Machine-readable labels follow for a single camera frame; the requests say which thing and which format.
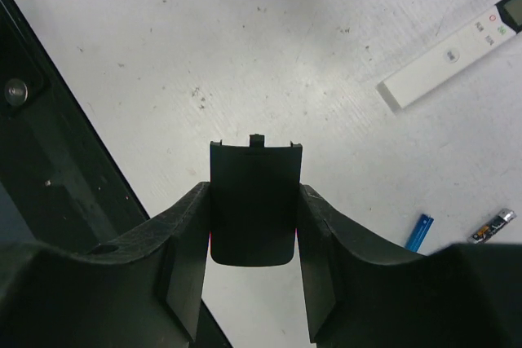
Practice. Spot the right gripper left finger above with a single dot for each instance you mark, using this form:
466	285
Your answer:
142	289

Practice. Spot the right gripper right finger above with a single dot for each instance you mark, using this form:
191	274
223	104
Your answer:
362	290

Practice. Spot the blue AAA battery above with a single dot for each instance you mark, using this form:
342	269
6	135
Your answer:
419	233

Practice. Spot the black battery cover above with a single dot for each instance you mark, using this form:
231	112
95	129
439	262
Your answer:
253	199

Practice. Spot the slim white remote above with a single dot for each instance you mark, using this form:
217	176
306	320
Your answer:
471	42

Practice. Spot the black gold AAA battery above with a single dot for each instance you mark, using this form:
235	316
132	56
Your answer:
492	227

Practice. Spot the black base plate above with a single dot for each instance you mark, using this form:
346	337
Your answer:
59	184

